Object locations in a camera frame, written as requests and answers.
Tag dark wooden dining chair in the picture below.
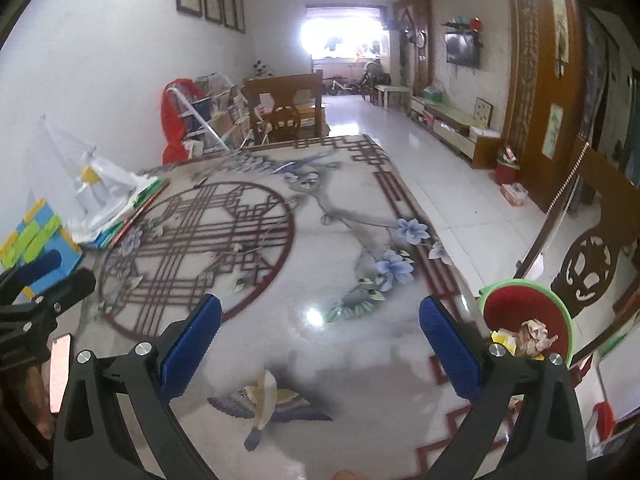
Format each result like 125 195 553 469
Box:
241 71 328 147

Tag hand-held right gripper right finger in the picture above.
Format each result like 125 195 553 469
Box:
419 296 587 480

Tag stack of thin books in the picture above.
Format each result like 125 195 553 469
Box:
82 175 171 249

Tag carved wooden chair with beads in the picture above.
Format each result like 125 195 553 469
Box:
520 142 640 361

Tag white low table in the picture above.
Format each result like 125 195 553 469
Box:
375 84 412 108

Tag blue green building block toy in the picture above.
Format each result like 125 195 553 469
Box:
0 198 83 293

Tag white bead strand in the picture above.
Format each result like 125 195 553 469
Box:
542 142 590 256

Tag small framed picture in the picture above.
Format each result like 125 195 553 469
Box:
472 96 494 128

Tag red plastic bag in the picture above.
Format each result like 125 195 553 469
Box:
590 402 617 443

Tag white book rack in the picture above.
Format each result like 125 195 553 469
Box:
167 72 251 153

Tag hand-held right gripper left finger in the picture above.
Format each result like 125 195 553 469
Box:
52 294 223 480

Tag tall scroll painting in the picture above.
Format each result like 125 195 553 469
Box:
551 0 571 63

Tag small wall shelf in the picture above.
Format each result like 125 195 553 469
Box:
440 17 486 36

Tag wall-mounted television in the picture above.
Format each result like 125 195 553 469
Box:
445 32 482 68

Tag smartphone with pink screen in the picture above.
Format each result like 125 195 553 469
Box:
48 335 72 416

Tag red green-rimmed trash bin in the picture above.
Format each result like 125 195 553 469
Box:
477 278 573 366

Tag white child bicycle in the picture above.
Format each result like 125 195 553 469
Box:
322 75 356 97

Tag green scroll painting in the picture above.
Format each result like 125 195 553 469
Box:
543 103 566 159

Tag red cloth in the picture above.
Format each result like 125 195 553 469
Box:
161 77 206 165

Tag red patterned paper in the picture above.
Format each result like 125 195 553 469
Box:
515 319 558 358

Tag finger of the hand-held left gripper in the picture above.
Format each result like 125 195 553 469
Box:
0 267 97 333
0 249 63 295

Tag tissue box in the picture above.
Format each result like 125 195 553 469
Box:
500 182 529 207

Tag red bucket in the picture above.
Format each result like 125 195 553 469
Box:
495 145 521 186

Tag low television cabinet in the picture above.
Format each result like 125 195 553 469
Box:
407 95 501 168

